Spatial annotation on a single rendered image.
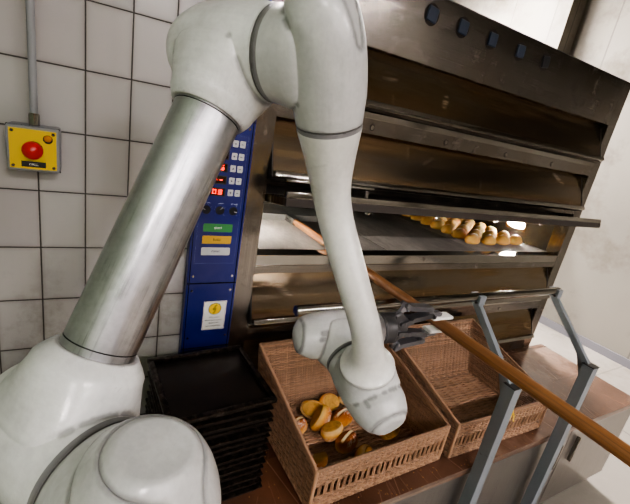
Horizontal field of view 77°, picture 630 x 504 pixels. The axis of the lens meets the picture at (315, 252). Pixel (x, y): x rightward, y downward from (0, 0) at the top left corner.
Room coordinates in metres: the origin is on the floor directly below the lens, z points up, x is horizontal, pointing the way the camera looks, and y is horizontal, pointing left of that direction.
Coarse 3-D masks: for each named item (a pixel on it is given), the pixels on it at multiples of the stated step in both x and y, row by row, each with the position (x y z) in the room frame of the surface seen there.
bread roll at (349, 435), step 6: (348, 432) 1.12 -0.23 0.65; (354, 432) 1.14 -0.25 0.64; (342, 438) 1.10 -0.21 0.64; (348, 438) 1.10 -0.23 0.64; (354, 438) 1.11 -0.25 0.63; (336, 444) 1.09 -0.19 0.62; (342, 444) 1.08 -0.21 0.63; (348, 444) 1.08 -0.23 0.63; (354, 444) 1.10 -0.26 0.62; (342, 450) 1.07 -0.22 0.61; (348, 450) 1.08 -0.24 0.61
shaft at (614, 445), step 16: (304, 224) 1.66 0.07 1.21; (320, 240) 1.50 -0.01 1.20; (368, 272) 1.21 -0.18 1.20; (384, 288) 1.13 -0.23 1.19; (432, 320) 0.95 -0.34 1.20; (464, 336) 0.87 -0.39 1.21; (480, 352) 0.82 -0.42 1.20; (496, 368) 0.77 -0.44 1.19; (512, 368) 0.75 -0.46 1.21; (528, 384) 0.71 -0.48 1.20; (544, 400) 0.68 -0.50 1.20; (560, 400) 0.66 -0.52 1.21; (560, 416) 0.65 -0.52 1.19; (576, 416) 0.63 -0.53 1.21; (592, 432) 0.60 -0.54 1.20; (608, 432) 0.59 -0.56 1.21; (608, 448) 0.57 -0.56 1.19; (624, 448) 0.56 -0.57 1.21
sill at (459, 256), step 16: (272, 256) 1.28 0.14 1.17; (288, 256) 1.31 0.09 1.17; (304, 256) 1.35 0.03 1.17; (320, 256) 1.38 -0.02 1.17; (368, 256) 1.49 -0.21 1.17; (384, 256) 1.54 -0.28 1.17; (400, 256) 1.58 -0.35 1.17; (416, 256) 1.63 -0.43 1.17; (432, 256) 1.68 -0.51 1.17; (448, 256) 1.73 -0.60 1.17; (464, 256) 1.78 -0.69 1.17; (480, 256) 1.84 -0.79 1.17; (496, 256) 1.90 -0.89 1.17; (512, 256) 1.97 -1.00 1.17; (528, 256) 2.04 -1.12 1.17; (544, 256) 2.12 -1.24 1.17
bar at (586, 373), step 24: (552, 288) 1.53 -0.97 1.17; (480, 312) 1.27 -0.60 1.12; (576, 336) 1.44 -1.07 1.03; (504, 384) 1.12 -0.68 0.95; (576, 384) 1.36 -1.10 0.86; (504, 408) 1.10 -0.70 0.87; (576, 408) 1.34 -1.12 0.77; (504, 432) 1.11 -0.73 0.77; (552, 432) 1.37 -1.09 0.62; (480, 456) 1.11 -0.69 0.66; (552, 456) 1.34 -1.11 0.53; (480, 480) 1.09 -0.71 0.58
